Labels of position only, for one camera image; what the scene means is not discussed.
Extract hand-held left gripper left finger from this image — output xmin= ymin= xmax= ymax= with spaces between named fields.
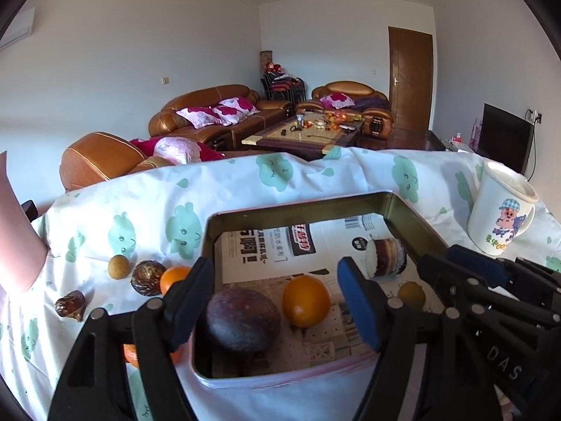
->
xmin=47 ymin=256 xmax=215 ymax=421

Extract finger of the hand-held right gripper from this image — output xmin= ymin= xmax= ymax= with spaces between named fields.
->
xmin=446 ymin=246 xmax=561 ymax=312
xmin=416 ymin=254 xmax=561 ymax=334

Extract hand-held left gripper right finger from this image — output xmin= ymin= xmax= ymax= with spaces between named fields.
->
xmin=337 ymin=258 xmax=500 ymax=421

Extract orange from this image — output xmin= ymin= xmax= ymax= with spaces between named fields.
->
xmin=282 ymin=275 xmax=331 ymax=328
xmin=123 ymin=343 xmax=182 ymax=369
xmin=160 ymin=266 xmax=194 ymax=295

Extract small yellow round fruit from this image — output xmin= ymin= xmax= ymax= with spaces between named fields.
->
xmin=398 ymin=281 xmax=427 ymax=310

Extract dark purple passion fruit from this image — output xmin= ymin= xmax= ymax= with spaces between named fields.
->
xmin=205 ymin=287 xmax=282 ymax=354

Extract brown water chestnut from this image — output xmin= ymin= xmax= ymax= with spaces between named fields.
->
xmin=130 ymin=260 xmax=167 ymax=295
xmin=55 ymin=290 xmax=86 ymax=322

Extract tan round fruit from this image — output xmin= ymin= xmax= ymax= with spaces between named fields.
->
xmin=108 ymin=255 xmax=131 ymax=280

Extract pink metal tin box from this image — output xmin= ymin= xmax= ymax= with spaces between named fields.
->
xmin=189 ymin=191 xmax=457 ymax=390

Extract white cartoon mug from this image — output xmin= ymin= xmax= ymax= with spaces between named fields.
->
xmin=467 ymin=160 xmax=540 ymax=257

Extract black television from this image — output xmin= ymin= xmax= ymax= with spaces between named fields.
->
xmin=477 ymin=103 xmax=534 ymax=174

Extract dark television cabinet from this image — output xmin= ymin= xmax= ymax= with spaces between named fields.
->
xmin=414 ymin=129 xmax=479 ymax=154

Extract white green-print tablecloth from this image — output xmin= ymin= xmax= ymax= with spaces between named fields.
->
xmin=0 ymin=146 xmax=561 ymax=421

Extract dark wooden coffee table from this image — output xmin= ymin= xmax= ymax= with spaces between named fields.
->
xmin=242 ymin=114 xmax=364 ymax=161

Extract pale pink pillow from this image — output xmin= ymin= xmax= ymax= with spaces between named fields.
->
xmin=153 ymin=137 xmax=202 ymax=165

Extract pink kettle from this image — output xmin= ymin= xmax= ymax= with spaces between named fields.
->
xmin=0 ymin=151 xmax=50 ymax=294

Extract purple blanket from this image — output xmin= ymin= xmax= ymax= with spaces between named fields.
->
xmin=353 ymin=96 xmax=391 ymax=113

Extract brown leather armchair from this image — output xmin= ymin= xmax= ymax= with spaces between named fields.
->
xmin=296 ymin=81 xmax=394 ymax=141
xmin=60 ymin=132 xmax=272 ymax=193

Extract brown wooden door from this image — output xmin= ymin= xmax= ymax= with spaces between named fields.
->
xmin=388 ymin=26 xmax=434 ymax=132

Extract pink floral pillow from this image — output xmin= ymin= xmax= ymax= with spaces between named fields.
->
xmin=320 ymin=93 xmax=356 ymax=109
xmin=176 ymin=106 xmax=225 ymax=129
xmin=219 ymin=96 xmax=260 ymax=115
xmin=211 ymin=105 xmax=248 ymax=126

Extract stacked dark chairs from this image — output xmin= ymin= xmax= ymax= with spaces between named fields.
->
xmin=262 ymin=72 xmax=306 ymax=101

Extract brown leather three-seat sofa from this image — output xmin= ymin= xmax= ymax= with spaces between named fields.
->
xmin=148 ymin=84 xmax=295 ymax=150

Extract white air conditioner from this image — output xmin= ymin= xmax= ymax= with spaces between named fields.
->
xmin=0 ymin=7 xmax=36 ymax=50

